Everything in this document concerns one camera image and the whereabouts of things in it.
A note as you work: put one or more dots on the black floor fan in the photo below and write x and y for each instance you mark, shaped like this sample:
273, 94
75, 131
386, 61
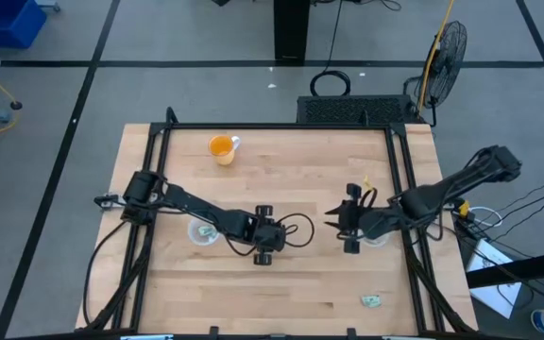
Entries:
447, 61

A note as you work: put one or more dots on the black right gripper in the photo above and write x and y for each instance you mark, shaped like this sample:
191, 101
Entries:
352, 219

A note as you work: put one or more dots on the yellow ceramic mug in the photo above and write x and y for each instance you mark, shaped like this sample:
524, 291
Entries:
222, 148

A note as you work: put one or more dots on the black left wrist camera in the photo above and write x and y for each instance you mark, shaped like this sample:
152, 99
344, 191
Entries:
247, 226

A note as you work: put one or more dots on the blue plastic bin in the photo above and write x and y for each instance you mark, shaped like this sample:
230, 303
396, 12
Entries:
3, 23

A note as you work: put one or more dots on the black rectangular post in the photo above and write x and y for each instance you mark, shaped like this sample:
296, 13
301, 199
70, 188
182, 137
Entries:
291, 28

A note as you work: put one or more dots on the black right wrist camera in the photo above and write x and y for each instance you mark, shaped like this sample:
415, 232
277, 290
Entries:
376, 224

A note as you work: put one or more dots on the black perforated metal box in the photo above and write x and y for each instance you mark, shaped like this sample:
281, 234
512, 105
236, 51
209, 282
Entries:
347, 109

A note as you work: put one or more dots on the clear plastic deli container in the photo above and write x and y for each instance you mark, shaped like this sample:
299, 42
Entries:
377, 242
196, 239

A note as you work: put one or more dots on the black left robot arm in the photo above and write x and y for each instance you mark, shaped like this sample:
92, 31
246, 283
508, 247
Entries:
192, 203

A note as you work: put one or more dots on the yellow plug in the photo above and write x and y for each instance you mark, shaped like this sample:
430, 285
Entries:
464, 209

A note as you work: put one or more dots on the white paper booklet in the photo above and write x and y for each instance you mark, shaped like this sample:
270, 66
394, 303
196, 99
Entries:
494, 290

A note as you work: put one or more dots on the black metal beam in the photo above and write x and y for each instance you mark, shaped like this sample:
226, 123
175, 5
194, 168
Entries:
527, 268

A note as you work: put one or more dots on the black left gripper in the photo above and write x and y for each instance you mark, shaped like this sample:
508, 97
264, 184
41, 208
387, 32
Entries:
269, 235

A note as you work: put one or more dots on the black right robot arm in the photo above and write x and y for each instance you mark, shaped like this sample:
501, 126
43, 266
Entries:
442, 189

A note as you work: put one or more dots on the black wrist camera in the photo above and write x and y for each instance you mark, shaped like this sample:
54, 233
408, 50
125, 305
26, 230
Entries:
247, 226
376, 224

